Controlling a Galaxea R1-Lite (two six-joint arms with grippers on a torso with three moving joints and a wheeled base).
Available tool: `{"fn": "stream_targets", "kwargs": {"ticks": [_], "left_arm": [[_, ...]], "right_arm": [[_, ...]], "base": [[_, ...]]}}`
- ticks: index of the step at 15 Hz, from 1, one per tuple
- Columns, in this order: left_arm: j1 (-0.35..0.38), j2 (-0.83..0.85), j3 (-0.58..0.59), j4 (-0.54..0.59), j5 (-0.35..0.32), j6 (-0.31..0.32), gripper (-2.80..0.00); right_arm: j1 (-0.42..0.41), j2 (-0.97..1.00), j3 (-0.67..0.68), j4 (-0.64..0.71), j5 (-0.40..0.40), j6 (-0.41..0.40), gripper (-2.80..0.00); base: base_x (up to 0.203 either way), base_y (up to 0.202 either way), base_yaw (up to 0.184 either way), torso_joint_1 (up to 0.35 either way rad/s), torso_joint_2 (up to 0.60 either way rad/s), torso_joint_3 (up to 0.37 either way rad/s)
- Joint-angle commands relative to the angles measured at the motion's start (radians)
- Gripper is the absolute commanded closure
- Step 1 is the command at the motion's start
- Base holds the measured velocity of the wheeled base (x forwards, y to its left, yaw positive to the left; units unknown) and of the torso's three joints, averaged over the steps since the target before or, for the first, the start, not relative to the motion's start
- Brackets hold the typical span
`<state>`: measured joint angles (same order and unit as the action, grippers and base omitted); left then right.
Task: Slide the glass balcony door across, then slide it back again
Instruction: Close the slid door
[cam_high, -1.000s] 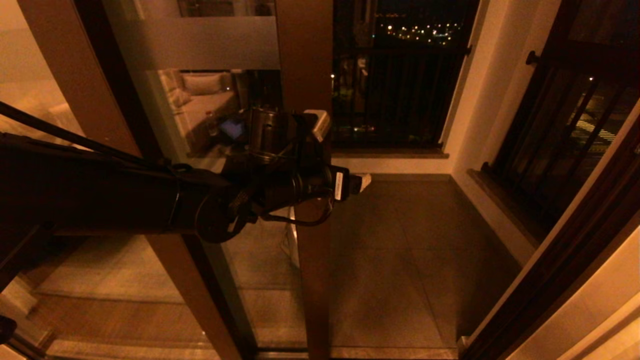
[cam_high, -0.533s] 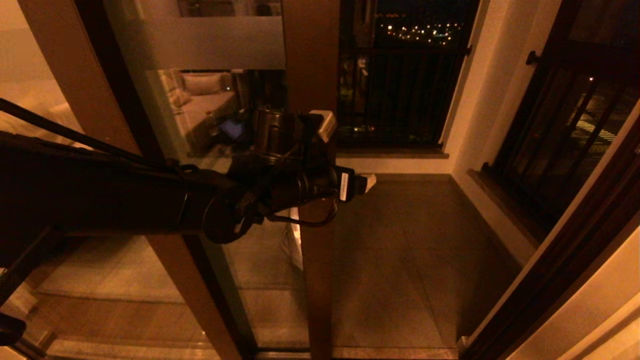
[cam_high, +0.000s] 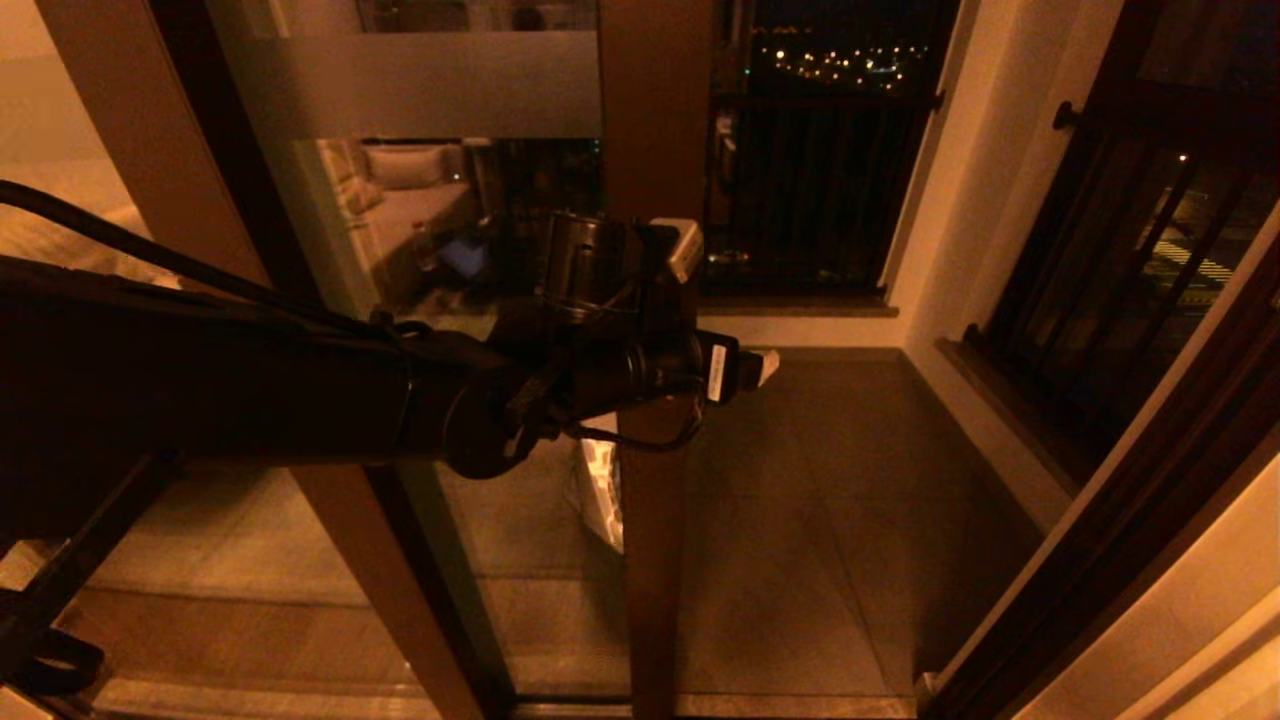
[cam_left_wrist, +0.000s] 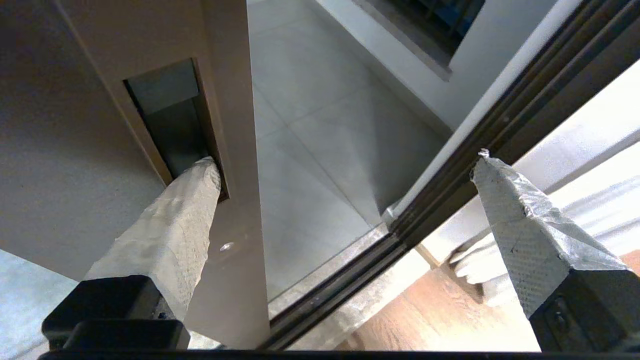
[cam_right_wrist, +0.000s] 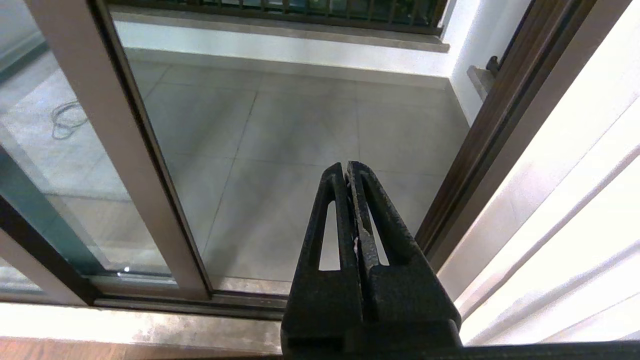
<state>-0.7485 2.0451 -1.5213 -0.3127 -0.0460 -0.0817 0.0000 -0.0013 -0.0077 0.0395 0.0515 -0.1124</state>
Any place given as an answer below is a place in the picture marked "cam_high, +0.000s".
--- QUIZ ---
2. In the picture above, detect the brown framed sliding glass door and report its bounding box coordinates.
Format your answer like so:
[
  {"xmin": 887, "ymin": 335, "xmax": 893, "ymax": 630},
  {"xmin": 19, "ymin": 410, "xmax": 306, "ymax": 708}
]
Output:
[{"xmin": 205, "ymin": 0, "xmax": 719, "ymax": 720}]

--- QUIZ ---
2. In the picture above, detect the dark metal floor track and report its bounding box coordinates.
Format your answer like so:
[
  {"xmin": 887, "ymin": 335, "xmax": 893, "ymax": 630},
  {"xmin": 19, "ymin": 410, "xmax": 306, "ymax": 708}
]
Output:
[{"xmin": 505, "ymin": 695, "xmax": 921, "ymax": 720}]

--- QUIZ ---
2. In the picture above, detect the dark brown door jamb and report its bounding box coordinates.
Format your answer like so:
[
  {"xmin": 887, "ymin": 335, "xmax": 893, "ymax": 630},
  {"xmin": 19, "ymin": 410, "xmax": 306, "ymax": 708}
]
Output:
[{"xmin": 915, "ymin": 215, "xmax": 1280, "ymax": 720}]

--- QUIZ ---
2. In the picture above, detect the brown framed fixed glass panel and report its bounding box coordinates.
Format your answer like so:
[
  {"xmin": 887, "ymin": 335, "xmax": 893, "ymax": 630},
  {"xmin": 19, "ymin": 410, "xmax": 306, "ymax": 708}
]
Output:
[{"xmin": 0, "ymin": 0, "xmax": 516, "ymax": 720}]

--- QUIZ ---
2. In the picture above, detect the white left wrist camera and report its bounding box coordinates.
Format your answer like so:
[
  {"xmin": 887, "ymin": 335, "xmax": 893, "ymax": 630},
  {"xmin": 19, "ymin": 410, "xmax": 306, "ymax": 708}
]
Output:
[{"xmin": 650, "ymin": 217, "xmax": 706, "ymax": 286}]

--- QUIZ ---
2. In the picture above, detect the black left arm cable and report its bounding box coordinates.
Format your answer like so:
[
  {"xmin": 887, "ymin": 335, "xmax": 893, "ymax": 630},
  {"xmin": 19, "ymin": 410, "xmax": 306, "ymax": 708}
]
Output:
[{"xmin": 0, "ymin": 180, "xmax": 701, "ymax": 453}]

